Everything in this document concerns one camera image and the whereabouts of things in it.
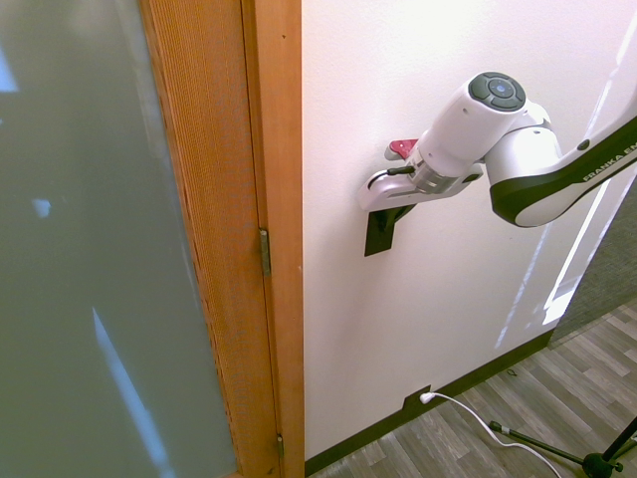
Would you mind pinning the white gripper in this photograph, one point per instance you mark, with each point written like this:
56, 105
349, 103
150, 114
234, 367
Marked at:
385, 191

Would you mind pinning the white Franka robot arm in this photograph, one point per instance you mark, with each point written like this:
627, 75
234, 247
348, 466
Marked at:
522, 149

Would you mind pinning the metal door hinge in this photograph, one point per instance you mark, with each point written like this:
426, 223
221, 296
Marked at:
280, 445
265, 251

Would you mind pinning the wooden door with glass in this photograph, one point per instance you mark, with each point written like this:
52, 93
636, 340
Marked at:
199, 149

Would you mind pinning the black baseboard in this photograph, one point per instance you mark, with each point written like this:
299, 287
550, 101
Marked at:
378, 430

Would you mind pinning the black tripod with taped leg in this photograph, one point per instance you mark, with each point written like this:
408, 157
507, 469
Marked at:
542, 445

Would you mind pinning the frosted glass door pane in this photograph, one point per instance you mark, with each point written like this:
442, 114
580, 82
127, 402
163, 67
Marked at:
89, 224

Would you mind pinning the black light switch plate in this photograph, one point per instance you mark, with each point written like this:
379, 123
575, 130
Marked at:
378, 241

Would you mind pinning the wooden door frame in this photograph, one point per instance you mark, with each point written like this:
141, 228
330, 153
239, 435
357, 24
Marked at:
278, 149

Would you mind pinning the black wall outlet plate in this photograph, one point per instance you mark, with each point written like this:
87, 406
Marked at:
412, 404

